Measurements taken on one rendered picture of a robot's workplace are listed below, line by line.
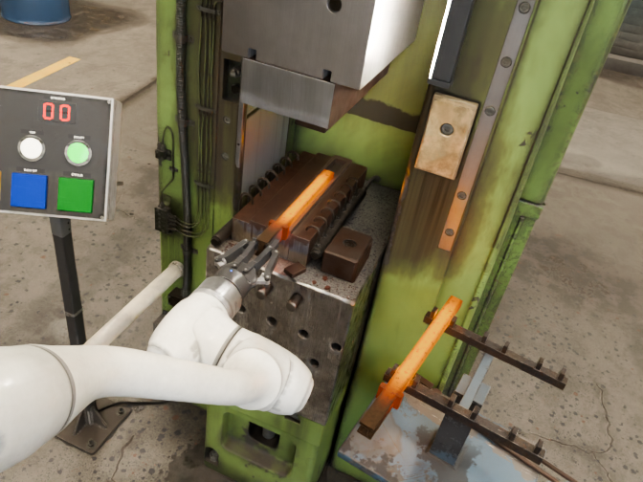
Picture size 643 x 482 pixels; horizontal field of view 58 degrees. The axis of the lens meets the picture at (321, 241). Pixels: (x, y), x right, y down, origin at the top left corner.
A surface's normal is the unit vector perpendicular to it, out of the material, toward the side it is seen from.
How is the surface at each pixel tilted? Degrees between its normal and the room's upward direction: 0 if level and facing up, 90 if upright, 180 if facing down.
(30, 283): 0
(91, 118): 60
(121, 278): 0
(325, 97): 90
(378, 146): 90
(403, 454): 0
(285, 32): 90
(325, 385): 90
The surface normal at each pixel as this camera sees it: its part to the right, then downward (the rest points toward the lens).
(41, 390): 0.93, -0.34
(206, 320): 0.37, -0.66
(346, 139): -0.38, 0.50
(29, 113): 0.11, 0.11
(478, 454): 0.15, -0.80
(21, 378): 0.81, -0.57
